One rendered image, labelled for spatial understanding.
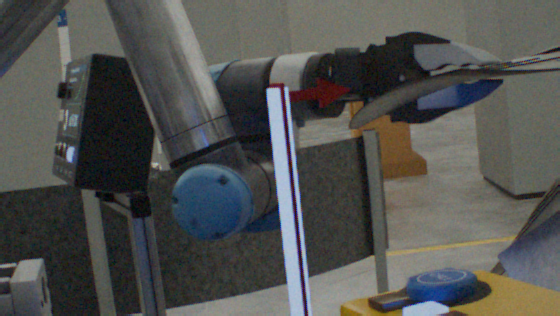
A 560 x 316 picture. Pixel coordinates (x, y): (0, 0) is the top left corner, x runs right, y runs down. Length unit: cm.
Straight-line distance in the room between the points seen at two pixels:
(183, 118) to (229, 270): 181
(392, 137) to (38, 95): 363
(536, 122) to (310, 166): 437
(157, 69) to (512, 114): 616
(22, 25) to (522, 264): 66
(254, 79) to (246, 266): 174
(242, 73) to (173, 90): 13
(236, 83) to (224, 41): 583
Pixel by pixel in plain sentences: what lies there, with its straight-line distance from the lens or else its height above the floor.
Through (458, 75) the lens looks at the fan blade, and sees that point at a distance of 70.
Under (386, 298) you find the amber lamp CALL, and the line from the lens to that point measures 49.
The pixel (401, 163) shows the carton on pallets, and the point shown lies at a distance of 899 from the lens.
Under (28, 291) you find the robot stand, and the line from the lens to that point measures 108.
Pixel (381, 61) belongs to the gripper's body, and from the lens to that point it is 93.
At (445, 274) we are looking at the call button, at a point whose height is 108.
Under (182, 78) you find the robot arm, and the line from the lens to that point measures 90.
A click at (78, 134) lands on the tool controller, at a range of 127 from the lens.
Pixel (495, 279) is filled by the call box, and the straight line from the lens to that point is 53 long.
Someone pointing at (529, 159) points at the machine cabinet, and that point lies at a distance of 705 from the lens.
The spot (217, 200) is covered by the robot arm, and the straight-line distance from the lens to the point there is 88.
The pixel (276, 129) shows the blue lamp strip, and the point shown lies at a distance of 72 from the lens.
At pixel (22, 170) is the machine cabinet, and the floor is 64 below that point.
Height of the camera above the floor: 121
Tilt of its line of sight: 6 degrees down
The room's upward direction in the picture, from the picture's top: 6 degrees counter-clockwise
